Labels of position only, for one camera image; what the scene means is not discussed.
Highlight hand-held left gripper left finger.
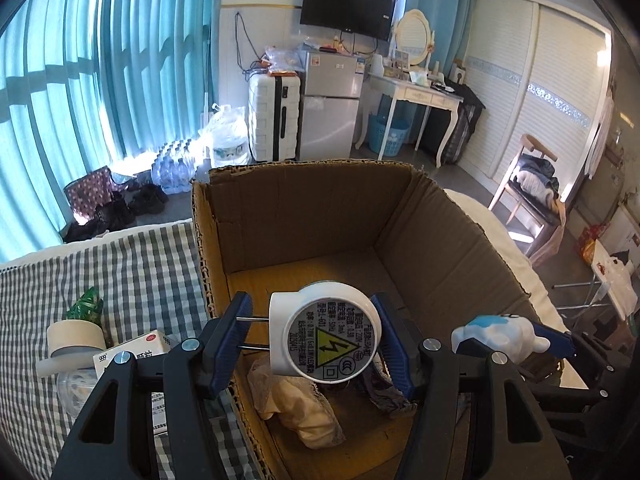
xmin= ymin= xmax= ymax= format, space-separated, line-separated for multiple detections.
xmin=50 ymin=291 xmax=253 ymax=480

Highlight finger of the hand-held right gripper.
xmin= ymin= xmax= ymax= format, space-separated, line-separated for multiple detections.
xmin=530 ymin=322 xmax=608 ymax=363
xmin=457 ymin=338 xmax=485 ymax=361

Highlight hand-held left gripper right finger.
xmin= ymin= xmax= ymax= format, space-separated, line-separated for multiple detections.
xmin=370 ymin=292 xmax=573 ymax=480

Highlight white and blue toy figure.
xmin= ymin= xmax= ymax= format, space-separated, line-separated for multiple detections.
xmin=451 ymin=314 xmax=552 ymax=361

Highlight black plastic bag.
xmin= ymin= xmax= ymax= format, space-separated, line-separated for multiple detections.
xmin=350 ymin=350 xmax=420 ymax=419

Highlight white plug-in electric device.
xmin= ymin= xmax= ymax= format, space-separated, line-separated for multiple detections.
xmin=237 ymin=282 xmax=383 ymax=386

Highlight green and white medicine box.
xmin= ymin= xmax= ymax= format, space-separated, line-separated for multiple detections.
xmin=92 ymin=329 xmax=174 ymax=436

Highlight white tissue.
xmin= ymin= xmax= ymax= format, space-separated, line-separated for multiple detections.
xmin=247 ymin=355 xmax=347 ymax=451

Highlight brown cardboard box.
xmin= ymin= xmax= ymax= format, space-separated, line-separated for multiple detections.
xmin=191 ymin=159 xmax=573 ymax=480

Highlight green crinkled wrapper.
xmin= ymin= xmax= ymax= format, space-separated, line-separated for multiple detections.
xmin=66 ymin=287 xmax=104 ymax=322

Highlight folding metal table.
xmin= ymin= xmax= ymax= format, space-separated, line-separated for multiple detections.
xmin=552 ymin=240 xmax=640 ymax=321

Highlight white plastic bag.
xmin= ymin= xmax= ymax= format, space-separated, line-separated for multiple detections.
xmin=595 ymin=255 xmax=640 ymax=318

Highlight brown paper bag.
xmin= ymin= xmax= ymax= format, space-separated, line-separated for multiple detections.
xmin=530 ymin=200 xmax=568 ymax=266

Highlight red bag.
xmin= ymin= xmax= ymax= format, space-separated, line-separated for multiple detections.
xmin=580 ymin=225 xmax=608 ymax=261

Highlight checked cloth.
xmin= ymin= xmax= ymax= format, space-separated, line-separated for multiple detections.
xmin=0 ymin=222 xmax=261 ymax=480

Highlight white tape roll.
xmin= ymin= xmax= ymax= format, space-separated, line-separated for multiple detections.
xmin=47 ymin=320 xmax=108 ymax=356

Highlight wooden chair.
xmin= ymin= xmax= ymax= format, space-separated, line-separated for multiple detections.
xmin=488 ymin=134 xmax=566 ymax=233

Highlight clothes pile on chair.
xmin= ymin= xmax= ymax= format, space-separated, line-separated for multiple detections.
xmin=515 ymin=154 xmax=561 ymax=206

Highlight clear plastic jar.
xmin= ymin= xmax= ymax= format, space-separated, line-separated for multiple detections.
xmin=36 ymin=355 xmax=108 ymax=423

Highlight heap of black shoes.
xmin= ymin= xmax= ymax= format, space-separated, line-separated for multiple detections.
xmin=65 ymin=185 xmax=168 ymax=243

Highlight pack of water bottles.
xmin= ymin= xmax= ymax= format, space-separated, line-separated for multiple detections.
xmin=151 ymin=137 xmax=198 ymax=195

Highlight large clear water jug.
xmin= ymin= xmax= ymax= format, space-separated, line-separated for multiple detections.
xmin=200 ymin=105 xmax=249 ymax=167

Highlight dark dotted fabric bag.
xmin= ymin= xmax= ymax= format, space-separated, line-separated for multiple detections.
xmin=64 ymin=166 xmax=133 ymax=226

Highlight blue plastic basket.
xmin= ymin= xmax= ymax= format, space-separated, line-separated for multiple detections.
xmin=369 ymin=114 xmax=412 ymax=156

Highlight white suitcase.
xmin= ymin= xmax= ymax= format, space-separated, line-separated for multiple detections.
xmin=248 ymin=72 xmax=302 ymax=162

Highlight dark striped bag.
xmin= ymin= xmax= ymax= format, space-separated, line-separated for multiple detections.
xmin=417 ymin=82 xmax=486 ymax=166

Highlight silver small fridge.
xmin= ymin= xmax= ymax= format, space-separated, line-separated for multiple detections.
xmin=299 ymin=51 xmax=362 ymax=161

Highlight white sliding wardrobe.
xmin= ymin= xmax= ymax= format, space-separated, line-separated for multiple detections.
xmin=460 ymin=0 xmax=613 ymax=201

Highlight white dressing table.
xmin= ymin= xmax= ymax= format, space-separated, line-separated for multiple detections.
xmin=357 ymin=67 xmax=463 ymax=168

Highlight plastic bags on suitcase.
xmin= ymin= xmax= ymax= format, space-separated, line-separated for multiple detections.
xmin=262 ymin=45 xmax=303 ymax=76

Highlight teal window curtain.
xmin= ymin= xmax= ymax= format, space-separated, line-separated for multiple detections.
xmin=395 ymin=0 xmax=481 ymax=68
xmin=0 ymin=0 xmax=223 ymax=261

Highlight white oval vanity mirror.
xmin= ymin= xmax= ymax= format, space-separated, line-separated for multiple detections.
xmin=392 ymin=9 xmax=436 ymax=68

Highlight black wall cable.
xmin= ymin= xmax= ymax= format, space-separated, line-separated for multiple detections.
xmin=234 ymin=10 xmax=252 ymax=81

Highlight black wall television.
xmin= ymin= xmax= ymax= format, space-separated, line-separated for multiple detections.
xmin=300 ymin=0 xmax=397 ymax=42

